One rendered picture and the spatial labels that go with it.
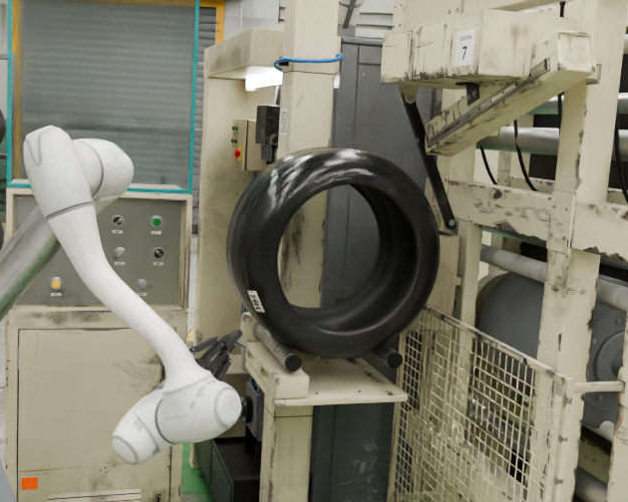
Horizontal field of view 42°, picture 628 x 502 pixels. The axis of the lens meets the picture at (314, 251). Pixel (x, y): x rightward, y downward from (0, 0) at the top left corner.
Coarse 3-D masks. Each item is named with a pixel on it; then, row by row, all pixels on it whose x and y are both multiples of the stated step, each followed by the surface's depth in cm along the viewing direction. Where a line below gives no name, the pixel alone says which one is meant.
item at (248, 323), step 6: (246, 318) 241; (252, 318) 242; (246, 324) 242; (252, 324) 242; (258, 324) 242; (246, 330) 242; (252, 330) 242; (246, 336) 242; (252, 336) 243; (240, 342) 244; (246, 342) 242; (252, 342) 243
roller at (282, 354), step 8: (256, 328) 241; (264, 336) 232; (272, 336) 229; (264, 344) 232; (272, 344) 224; (280, 344) 221; (272, 352) 223; (280, 352) 216; (288, 352) 213; (280, 360) 214; (288, 360) 210; (296, 360) 211; (288, 368) 210; (296, 368) 211
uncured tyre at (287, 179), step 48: (288, 192) 206; (384, 192) 213; (240, 240) 210; (384, 240) 244; (432, 240) 219; (240, 288) 214; (384, 288) 244; (432, 288) 224; (288, 336) 213; (336, 336) 215; (384, 336) 219
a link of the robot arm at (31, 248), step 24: (96, 144) 179; (120, 168) 183; (96, 192) 178; (120, 192) 189; (24, 240) 188; (48, 240) 188; (0, 264) 190; (24, 264) 189; (0, 288) 191; (24, 288) 194; (0, 312) 195
